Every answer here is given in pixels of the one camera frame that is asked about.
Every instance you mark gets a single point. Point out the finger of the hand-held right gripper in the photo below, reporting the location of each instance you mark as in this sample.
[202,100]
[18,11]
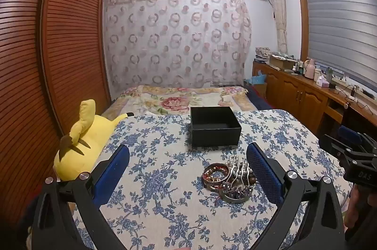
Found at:
[350,134]
[332,144]

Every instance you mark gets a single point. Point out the stack of folded papers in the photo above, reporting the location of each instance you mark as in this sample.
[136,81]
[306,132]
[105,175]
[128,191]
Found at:
[263,54]

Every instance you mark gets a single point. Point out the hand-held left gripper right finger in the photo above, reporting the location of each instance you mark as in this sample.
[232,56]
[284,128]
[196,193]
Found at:
[265,170]

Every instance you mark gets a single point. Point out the pale jade bangle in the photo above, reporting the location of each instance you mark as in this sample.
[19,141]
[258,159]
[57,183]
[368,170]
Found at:
[232,200]

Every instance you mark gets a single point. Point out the floral bed blanket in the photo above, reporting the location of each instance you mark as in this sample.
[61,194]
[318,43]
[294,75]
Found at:
[176,100]

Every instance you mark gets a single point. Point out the pink tissue box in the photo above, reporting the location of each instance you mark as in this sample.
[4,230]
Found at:
[324,81]

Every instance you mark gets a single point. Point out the wooden sideboard cabinet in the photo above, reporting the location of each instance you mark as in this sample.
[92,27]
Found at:
[294,91]

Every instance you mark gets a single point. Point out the tied beige window curtain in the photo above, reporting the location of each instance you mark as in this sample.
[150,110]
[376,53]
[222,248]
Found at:
[278,11]

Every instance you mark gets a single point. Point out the black box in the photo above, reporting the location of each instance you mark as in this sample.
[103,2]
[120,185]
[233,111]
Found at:
[215,138]

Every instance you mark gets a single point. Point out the light blue bag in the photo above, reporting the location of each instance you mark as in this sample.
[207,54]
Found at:
[256,78]

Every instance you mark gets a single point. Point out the cardboard box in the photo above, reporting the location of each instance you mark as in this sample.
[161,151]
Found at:
[281,63]

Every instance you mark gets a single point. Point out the wooden louvered wardrobe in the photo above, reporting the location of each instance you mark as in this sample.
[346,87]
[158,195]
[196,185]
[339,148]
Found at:
[59,47]

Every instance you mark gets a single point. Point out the pink kettle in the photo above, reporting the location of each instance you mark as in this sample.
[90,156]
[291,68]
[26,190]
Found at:
[309,70]

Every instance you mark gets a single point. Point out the yellow plush toy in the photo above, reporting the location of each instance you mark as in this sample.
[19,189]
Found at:
[85,144]

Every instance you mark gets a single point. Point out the person's right hand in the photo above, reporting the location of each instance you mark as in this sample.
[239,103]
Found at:
[352,206]

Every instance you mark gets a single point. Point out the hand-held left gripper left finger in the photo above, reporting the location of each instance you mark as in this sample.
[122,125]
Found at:
[113,170]

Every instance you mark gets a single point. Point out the circle patterned sheer curtain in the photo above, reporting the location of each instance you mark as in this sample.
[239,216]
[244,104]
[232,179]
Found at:
[176,41]

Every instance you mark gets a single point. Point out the grey window blind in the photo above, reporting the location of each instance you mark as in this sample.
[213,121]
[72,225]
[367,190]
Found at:
[341,20]

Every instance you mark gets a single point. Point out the white jar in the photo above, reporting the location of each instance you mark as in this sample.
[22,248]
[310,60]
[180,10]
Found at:
[318,74]

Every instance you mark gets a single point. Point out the blue floral cloth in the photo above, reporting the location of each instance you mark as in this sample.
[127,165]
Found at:
[165,179]

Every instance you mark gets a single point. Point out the dark blue bed mattress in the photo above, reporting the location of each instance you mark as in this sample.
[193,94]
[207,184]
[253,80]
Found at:
[259,98]

